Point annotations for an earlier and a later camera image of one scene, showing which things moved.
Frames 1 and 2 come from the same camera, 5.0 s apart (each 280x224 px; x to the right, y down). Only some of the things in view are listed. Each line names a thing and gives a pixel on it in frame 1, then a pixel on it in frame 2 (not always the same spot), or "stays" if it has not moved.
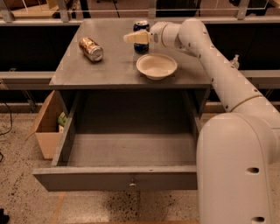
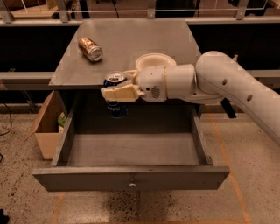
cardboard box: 47,127 stays
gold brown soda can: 90,49 stays
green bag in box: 62,119 stays
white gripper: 155,35 -> 150,83
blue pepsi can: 139,27 -> 115,109
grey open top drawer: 125,141 stays
